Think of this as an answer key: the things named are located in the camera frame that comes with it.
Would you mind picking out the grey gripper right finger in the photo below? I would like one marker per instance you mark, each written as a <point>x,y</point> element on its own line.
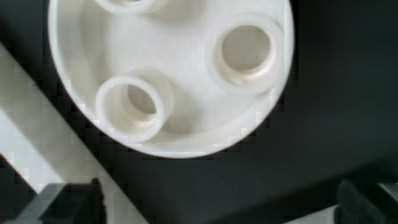
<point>389,195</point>

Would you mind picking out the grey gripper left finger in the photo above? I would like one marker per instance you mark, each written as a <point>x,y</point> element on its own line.
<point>28,217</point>

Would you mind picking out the white round stool seat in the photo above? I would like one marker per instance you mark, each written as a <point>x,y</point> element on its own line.
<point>174,67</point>

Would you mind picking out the white L-shaped wall fixture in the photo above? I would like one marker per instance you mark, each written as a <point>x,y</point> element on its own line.
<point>41,146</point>

